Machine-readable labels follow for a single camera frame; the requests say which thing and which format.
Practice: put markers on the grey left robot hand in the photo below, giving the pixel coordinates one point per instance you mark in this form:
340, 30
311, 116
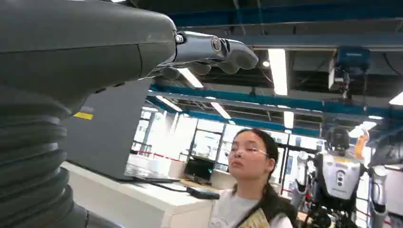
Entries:
78, 37

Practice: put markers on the ribbed grey left arm sleeve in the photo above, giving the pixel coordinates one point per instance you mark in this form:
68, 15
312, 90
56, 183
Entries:
30, 157

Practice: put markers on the white desk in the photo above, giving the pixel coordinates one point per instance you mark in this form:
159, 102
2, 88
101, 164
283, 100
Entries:
138, 201

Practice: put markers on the black computer monitor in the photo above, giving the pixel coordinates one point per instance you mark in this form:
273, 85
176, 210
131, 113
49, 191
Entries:
199, 169

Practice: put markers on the black power adapter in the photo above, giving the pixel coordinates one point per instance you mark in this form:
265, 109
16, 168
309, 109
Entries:
203, 193

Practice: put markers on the person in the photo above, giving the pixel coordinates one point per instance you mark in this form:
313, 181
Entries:
252, 176

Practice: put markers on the blue overhead hoist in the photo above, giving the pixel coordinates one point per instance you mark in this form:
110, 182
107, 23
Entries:
349, 70

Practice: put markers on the white humanoid robot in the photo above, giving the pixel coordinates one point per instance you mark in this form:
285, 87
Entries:
338, 176

